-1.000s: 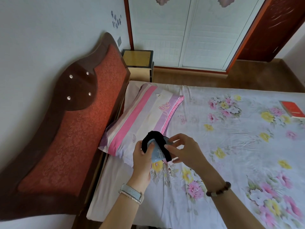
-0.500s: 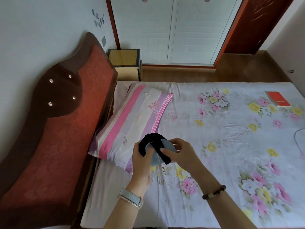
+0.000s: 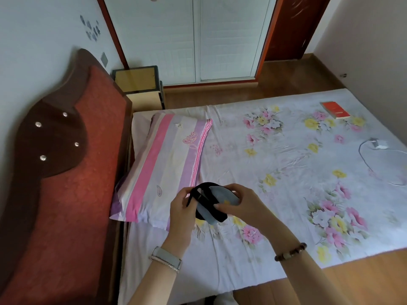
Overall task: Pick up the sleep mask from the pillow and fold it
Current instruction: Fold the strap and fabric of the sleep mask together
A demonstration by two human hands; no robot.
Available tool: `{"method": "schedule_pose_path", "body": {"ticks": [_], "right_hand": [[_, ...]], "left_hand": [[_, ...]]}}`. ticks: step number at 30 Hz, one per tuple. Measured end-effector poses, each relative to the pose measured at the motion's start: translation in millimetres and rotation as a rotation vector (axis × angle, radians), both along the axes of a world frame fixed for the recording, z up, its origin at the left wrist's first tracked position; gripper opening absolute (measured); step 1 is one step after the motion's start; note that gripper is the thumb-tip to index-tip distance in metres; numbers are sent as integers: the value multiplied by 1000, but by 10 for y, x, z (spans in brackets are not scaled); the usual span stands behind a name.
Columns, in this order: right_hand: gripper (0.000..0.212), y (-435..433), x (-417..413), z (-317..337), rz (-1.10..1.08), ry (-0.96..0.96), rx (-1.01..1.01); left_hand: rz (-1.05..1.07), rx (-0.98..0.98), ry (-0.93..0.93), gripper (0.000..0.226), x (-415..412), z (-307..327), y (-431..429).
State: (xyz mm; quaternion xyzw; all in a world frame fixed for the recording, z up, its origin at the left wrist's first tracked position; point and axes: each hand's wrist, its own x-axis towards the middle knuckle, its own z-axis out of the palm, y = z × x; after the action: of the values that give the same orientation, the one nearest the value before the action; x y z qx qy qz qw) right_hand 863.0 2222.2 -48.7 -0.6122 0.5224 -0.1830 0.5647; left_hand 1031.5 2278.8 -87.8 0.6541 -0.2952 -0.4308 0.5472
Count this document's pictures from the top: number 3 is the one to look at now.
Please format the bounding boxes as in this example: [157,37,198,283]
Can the person's right hand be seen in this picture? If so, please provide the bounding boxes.
[213,183,293,251]

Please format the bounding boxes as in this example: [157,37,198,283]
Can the person's left hand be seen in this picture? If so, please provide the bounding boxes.
[160,186,200,258]

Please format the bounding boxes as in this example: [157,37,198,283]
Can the blue eye mask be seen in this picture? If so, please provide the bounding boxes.
[185,182,242,225]

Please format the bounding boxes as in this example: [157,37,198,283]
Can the yellow black nightstand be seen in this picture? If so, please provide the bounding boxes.
[111,65,166,113]

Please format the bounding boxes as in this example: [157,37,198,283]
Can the person's right forearm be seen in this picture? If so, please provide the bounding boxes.
[270,233,351,305]

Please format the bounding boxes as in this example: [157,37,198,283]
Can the person's left forearm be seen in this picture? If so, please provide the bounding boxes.
[127,244,185,305]

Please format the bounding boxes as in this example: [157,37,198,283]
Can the bed with floral sheet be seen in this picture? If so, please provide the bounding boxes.
[117,88,407,305]

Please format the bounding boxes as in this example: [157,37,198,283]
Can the grey wrist watch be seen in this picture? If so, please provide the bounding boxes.
[149,245,184,271]

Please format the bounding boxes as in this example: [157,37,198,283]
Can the pink striped pillow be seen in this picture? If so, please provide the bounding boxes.
[109,111,214,232]

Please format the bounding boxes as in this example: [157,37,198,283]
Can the white trousers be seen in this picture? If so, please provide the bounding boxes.
[215,291,240,305]

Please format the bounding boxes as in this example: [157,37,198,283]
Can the red padded wooden headboard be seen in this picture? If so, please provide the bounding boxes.
[0,48,134,305]

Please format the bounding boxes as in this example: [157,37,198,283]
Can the red book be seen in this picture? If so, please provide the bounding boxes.
[319,100,351,120]

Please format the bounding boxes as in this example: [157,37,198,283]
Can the white sliding wardrobe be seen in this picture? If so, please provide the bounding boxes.
[96,0,281,90]

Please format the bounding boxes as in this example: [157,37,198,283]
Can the silver bracelet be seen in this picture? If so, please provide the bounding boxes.
[148,255,181,274]

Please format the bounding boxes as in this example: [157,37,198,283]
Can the brown bead bracelet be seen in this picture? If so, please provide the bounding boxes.
[274,242,308,263]

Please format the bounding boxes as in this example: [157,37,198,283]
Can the white charger with cable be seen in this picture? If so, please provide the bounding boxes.
[358,137,407,187]

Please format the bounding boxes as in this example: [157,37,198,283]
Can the blue wall stickers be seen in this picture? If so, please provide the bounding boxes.
[79,14,102,43]

